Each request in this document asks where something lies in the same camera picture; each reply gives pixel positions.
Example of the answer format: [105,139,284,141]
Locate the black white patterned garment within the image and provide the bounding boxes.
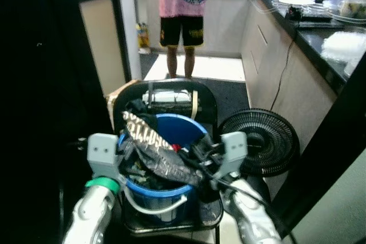
[122,111,204,186]

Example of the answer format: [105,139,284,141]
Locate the blue plastic bucket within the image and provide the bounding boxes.
[118,113,210,225]

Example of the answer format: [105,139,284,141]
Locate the black floor fan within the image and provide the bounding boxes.
[218,109,301,178]

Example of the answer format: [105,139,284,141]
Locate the brown cardboard box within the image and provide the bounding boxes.
[106,79,142,120]

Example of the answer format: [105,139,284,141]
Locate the white plastic box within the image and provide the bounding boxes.
[142,89,193,106]

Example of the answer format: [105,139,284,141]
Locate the dark door with beige panels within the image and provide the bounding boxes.
[0,0,131,142]

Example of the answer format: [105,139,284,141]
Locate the black topped kitchen counter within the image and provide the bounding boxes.
[240,0,366,142]

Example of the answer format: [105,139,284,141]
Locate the yellow bottle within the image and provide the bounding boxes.
[136,22,151,55]

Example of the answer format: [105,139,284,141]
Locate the clear plastic container stack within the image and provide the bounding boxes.
[320,31,366,78]

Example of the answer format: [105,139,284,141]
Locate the clear bowl with food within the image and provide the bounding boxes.
[339,0,366,21]

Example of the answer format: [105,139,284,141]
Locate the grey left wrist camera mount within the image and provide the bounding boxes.
[86,133,124,183]

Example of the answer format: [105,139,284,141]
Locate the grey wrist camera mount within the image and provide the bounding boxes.
[86,133,124,183]
[213,131,248,183]

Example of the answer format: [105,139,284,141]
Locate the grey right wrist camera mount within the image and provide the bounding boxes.
[213,131,248,183]

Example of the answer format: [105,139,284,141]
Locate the thin black hanging cable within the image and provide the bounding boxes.
[269,35,297,111]

